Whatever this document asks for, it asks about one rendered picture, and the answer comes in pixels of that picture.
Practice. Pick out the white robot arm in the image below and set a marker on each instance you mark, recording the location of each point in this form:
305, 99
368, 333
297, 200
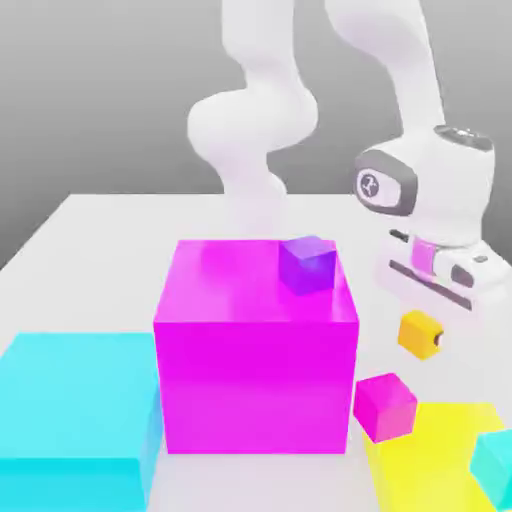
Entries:
256, 120

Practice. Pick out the large magenta box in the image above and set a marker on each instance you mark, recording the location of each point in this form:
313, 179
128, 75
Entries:
256, 372

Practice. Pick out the small pink cube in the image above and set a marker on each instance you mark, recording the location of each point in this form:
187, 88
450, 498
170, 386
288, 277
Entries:
384, 408

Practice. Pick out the large yellow box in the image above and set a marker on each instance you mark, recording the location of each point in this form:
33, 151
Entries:
432, 464

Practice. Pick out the small orange cube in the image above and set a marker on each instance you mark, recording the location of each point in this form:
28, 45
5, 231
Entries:
418, 334

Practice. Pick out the small teal cube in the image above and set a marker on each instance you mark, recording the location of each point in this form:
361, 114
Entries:
496, 468

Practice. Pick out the small purple cube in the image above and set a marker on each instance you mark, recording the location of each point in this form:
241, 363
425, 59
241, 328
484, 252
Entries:
306, 266

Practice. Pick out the large cyan box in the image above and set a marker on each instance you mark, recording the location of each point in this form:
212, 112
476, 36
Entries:
72, 400

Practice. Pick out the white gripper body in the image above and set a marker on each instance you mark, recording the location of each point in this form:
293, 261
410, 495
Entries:
428, 294

